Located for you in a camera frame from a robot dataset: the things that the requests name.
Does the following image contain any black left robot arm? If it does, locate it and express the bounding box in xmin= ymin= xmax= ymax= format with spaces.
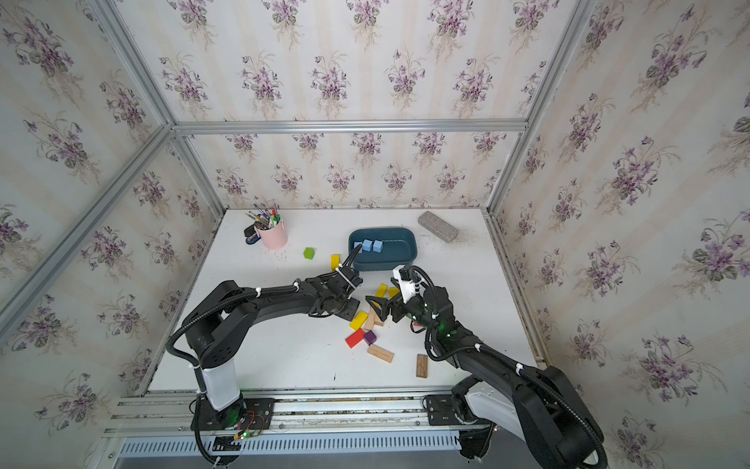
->
xmin=165 ymin=247 xmax=363 ymax=429

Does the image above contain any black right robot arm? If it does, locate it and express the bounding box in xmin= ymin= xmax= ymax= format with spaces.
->
xmin=366 ymin=266 xmax=609 ymax=468

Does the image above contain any yellow flat block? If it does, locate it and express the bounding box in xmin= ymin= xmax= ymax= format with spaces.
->
xmin=376 ymin=285 xmax=400 ymax=298

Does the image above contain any natural wood block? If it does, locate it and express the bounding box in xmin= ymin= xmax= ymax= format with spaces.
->
xmin=362 ymin=309 xmax=384 ymax=331

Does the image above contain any yellow long block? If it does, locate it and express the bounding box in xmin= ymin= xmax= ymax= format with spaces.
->
xmin=350 ymin=311 xmax=369 ymax=331

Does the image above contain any purple cube block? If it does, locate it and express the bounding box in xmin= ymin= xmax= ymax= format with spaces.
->
xmin=363 ymin=330 xmax=377 ymax=345

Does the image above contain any red rectangular block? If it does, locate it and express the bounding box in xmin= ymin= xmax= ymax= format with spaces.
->
xmin=345 ymin=328 xmax=366 ymax=349

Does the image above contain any light wood block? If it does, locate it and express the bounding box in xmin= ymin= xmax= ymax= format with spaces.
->
xmin=367 ymin=345 xmax=395 ymax=363

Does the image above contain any yellow upright block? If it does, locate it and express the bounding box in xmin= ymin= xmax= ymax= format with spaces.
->
xmin=330 ymin=254 xmax=341 ymax=271

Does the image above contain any dark wood block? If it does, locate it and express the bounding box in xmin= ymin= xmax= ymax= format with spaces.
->
xmin=415 ymin=354 xmax=429 ymax=379

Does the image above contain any teal plastic bin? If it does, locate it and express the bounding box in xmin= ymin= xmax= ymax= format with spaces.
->
xmin=348 ymin=227 xmax=418 ymax=272

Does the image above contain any grey stone brick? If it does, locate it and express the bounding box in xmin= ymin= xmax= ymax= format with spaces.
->
xmin=418 ymin=211 xmax=459 ymax=243

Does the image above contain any pink pen cup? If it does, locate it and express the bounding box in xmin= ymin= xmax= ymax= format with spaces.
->
xmin=255 ymin=221 xmax=288 ymax=250

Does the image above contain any black stapler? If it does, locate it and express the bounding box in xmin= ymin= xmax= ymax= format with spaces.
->
xmin=243 ymin=223 xmax=260 ymax=245

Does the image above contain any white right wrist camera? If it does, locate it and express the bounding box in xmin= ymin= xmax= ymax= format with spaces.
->
xmin=393 ymin=265 xmax=422 ymax=304

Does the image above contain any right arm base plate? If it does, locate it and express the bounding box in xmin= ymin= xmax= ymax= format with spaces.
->
xmin=422 ymin=394 xmax=489 ymax=428

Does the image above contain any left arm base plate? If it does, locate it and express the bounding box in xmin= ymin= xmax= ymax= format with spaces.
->
xmin=191 ymin=397 xmax=277 ymax=432

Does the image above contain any aluminium rail frame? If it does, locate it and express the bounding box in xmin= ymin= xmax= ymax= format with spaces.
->
xmin=87 ymin=387 xmax=493 ymax=468

